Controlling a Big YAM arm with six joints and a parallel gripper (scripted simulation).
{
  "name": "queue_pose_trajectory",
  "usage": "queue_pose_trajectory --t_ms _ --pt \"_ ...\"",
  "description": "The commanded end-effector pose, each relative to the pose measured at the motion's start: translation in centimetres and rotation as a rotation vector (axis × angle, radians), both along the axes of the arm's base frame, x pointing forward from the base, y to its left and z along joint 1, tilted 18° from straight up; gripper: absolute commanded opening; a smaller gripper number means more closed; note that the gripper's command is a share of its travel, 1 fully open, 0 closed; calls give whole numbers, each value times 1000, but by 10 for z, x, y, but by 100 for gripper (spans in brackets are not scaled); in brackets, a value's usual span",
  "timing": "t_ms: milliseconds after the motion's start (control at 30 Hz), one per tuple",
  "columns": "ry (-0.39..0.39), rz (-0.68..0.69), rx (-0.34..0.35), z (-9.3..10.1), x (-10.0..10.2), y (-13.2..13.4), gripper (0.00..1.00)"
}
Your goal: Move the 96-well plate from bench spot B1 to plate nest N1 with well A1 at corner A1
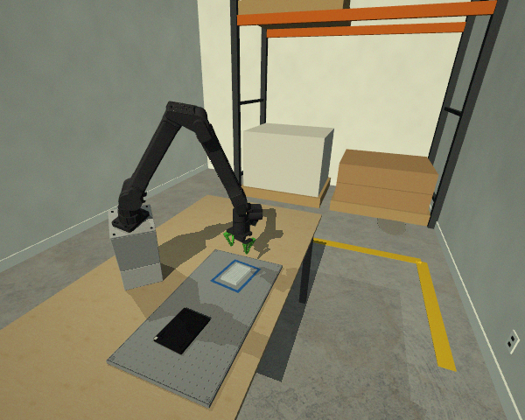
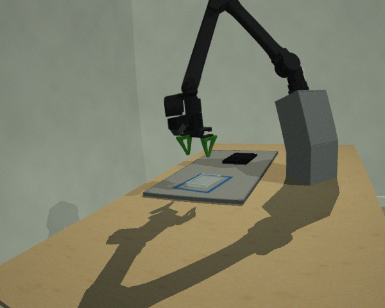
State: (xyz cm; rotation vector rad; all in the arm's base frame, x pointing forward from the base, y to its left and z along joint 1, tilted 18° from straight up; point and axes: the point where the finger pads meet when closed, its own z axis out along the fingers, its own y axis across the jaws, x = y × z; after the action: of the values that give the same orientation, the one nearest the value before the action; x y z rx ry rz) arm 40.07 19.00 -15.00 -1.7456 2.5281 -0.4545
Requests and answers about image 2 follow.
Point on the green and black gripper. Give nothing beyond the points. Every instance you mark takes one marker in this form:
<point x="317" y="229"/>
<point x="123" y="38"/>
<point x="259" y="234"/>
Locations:
<point x="188" y="134"/>

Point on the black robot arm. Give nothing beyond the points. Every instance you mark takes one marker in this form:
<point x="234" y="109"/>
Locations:
<point x="280" y="57"/>

